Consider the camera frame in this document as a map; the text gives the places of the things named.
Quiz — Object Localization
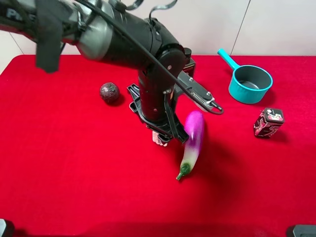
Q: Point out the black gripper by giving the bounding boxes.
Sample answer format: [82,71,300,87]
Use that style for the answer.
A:
[127,71,188,140]

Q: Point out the clear bottle of white pills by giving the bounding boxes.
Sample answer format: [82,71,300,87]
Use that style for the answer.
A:
[152,131,171,147]

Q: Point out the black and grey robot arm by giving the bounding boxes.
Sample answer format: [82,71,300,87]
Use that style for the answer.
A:
[0,0,189,143]

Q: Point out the dark maroon mangosteen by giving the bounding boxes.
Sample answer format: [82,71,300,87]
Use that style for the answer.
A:
[99,82,120,104]

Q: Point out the purple toy eggplant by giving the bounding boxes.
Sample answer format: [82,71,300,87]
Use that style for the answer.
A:
[176,111,204,181]

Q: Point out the teal saucepan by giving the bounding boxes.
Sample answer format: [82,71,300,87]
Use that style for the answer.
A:
[217,48,273,104]

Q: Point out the red tablecloth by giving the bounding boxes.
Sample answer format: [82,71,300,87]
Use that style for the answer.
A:
[0,55,316,237]

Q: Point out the black and red patterned box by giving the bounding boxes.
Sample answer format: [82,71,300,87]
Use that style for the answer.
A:
[253,108,285,138]

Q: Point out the black base corner right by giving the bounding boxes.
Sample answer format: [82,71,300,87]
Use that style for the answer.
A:
[286,225,316,237]

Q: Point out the black base corner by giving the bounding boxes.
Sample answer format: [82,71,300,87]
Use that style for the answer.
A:
[286,225,316,237]
[0,219,15,237]

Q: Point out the black base corner left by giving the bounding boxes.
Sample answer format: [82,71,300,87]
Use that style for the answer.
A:
[0,219,15,237]

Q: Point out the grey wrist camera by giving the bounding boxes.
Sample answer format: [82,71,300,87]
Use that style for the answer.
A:
[174,71,224,115]

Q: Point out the black cable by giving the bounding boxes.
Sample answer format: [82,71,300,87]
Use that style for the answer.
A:
[79,0,225,116]

